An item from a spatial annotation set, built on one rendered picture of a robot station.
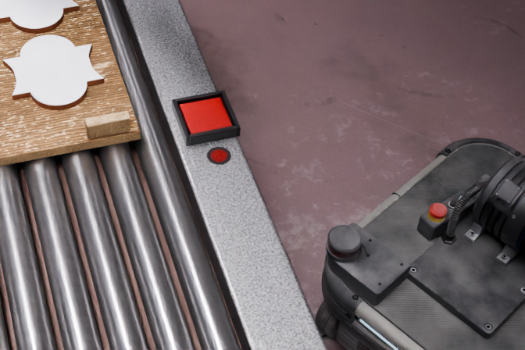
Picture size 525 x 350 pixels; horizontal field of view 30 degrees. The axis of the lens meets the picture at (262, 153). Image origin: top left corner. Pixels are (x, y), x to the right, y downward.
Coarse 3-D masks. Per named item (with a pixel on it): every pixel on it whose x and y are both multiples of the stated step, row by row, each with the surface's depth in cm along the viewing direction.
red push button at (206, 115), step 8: (184, 104) 135; (192, 104) 135; (200, 104) 135; (208, 104) 135; (216, 104) 135; (184, 112) 133; (192, 112) 134; (200, 112) 134; (208, 112) 134; (216, 112) 134; (224, 112) 134; (184, 120) 133; (192, 120) 133; (200, 120) 133; (208, 120) 133; (216, 120) 133; (224, 120) 133; (192, 128) 132; (200, 128) 132; (208, 128) 132; (216, 128) 132
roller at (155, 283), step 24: (120, 144) 130; (120, 168) 127; (120, 192) 125; (144, 192) 126; (120, 216) 123; (144, 216) 122; (144, 240) 119; (144, 264) 117; (144, 288) 116; (168, 288) 115; (168, 312) 113; (168, 336) 111
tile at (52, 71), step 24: (24, 48) 137; (48, 48) 138; (72, 48) 138; (24, 72) 134; (48, 72) 135; (72, 72) 135; (96, 72) 135; (24, 96) 132; (48, 96) 131; (72, 96) 132
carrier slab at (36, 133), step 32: (0, 32) 141; (64, 32) 142; (96, 32) 142; (0, 64) 137; (96, 64) 138; (0, 96) 132; (96, 96) 134; (128, 96) 134; (0, 128) 128; (32, 128) 129; (64, 128) 129; (0, 160) 125
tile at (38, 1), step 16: (0, 0) 144; (16, 0) 145; (32, 0) 145; (48, 0) 145; (64, 0) 145; (0, 16) 142; (16, 16) 142; (32, 16) 142; (48, 16) 142; (32, 32) 141
